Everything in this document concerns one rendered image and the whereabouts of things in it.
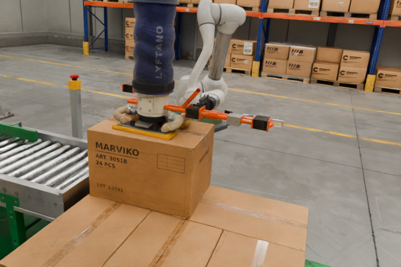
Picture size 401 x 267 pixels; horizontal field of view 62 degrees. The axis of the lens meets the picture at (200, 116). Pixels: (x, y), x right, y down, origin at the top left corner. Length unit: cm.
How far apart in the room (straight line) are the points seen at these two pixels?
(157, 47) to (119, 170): 68
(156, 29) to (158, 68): 19
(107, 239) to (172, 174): 42
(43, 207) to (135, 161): 62
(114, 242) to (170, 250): 26
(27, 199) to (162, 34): 120
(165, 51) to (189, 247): 94
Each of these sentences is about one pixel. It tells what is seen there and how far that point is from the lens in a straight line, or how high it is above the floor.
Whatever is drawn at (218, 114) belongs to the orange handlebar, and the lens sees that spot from 168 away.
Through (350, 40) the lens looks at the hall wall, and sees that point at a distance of 998.
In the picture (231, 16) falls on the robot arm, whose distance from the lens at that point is 222.
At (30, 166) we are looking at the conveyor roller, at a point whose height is 54.
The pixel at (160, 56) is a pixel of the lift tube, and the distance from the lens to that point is 170.
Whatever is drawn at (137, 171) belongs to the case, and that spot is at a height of 76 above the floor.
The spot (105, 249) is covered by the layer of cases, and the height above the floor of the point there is 54.
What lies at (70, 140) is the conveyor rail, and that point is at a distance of 270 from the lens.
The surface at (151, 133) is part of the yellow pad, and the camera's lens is 174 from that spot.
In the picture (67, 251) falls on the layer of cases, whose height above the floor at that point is 54.
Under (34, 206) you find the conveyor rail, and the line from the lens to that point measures 216.
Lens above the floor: 159
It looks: 18 degrees down
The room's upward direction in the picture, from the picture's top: 4 degrees clockwise
